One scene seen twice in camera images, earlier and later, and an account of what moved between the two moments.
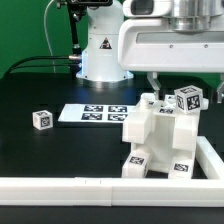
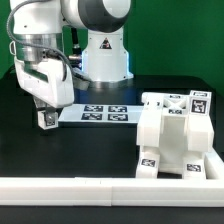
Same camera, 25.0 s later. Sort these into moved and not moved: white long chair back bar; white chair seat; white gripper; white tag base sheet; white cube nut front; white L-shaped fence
Moved: white cube nut front; white long chair back bar; white gripper
Not moved: white L-shaped fence; white tag base sheet; white chair seat
